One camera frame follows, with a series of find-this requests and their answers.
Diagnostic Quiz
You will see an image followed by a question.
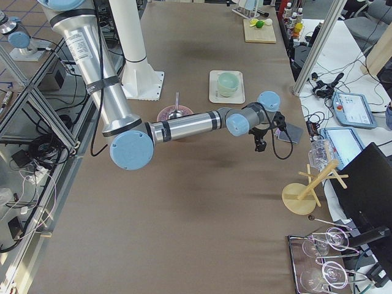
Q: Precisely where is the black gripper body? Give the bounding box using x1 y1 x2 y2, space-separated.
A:
248 111 287 146

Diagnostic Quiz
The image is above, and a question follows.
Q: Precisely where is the green bowl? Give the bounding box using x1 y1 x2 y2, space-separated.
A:
219 92 236 98
217 72 239 89
217 83 238 92

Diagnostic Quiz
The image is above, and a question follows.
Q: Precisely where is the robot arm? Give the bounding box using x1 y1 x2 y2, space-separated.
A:
41 1 287 170

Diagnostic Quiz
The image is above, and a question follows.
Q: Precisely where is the grey purple folded cloth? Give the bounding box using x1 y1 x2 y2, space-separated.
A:
275 123 303 145

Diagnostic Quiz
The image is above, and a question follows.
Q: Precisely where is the green bowl on tray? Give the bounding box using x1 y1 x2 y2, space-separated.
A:
219 92 236 98

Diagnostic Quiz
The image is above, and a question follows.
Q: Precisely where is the cream rabbit serving tray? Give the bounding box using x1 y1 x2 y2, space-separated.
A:
209 70 246 104

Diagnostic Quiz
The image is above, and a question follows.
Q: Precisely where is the wooden mug tree stand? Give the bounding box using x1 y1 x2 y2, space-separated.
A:
282 140 349 215

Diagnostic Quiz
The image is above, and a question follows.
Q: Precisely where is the blue teach pendant tablet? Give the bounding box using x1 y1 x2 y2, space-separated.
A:
332 91 377 129

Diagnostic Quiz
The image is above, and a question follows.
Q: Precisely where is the wooden cutting board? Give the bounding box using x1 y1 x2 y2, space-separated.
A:
243 19 276 43

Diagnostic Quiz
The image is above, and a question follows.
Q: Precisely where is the green lime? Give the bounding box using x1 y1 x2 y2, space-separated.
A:
255 20 265 29

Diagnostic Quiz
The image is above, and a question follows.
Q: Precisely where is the pink bowl with ice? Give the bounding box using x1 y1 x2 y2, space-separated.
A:
157 105 194 121

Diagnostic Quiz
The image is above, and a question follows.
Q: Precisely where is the black monitor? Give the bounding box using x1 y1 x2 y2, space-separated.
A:
331 142 392 261

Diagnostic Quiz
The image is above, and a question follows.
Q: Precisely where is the person in blue hoodie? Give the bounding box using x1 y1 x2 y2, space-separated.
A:
385 103 392 130

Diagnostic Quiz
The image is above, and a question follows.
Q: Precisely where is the wine glass upper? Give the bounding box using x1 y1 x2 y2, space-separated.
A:
302 227 349 258

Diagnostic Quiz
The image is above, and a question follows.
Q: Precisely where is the wine glass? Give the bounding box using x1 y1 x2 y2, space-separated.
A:
300 261 348 293
302 227 349 258

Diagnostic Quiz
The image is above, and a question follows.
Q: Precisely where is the wine glass lower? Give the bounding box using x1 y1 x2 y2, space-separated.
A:
300 261 348 293

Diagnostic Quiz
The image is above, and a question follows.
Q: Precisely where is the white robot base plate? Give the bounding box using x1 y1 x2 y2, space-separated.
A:
121 68 165 101

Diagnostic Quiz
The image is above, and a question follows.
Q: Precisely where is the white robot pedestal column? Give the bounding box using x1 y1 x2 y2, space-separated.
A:
109 0 146 76

